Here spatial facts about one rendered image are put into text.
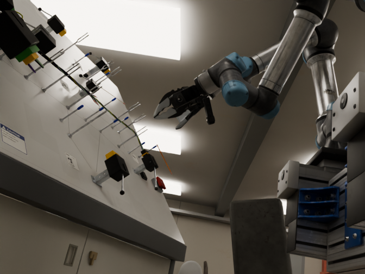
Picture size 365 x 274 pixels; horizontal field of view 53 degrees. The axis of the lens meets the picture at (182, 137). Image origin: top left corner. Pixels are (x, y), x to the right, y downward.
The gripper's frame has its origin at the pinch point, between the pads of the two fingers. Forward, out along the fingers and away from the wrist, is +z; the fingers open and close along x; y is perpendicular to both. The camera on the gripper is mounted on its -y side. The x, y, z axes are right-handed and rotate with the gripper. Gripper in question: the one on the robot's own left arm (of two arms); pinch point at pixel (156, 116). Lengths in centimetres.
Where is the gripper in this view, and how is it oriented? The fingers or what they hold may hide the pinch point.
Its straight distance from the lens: 132.2
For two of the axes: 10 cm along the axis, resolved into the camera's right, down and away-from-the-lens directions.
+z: -7.9, 4.9, 3.6
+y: 3.3, -1.5, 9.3
